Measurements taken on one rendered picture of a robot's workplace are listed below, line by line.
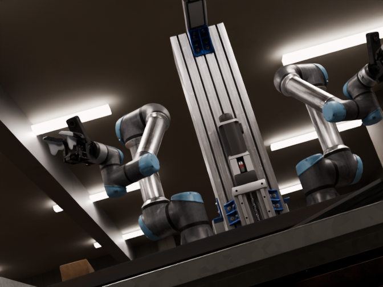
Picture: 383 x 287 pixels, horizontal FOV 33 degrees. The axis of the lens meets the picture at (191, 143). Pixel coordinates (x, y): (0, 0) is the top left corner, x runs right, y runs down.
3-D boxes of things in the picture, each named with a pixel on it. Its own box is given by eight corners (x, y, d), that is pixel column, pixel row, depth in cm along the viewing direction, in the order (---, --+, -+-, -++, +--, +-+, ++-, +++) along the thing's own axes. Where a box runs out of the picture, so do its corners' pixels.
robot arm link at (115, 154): (127, 165, 237) (122, 145, 240) (110, 160, 227) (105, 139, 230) (110, 173, 240) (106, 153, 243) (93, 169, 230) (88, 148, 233)
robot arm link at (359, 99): (351, 128, 232) (341, 102, 236) (375, 126, 237) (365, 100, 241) (364, 119, 226) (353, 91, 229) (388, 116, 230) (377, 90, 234)
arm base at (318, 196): (306, 224, 247) (298, 200, 250) (344, 213, 247) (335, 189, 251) (310, 215, 233) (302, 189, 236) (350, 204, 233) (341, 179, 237)
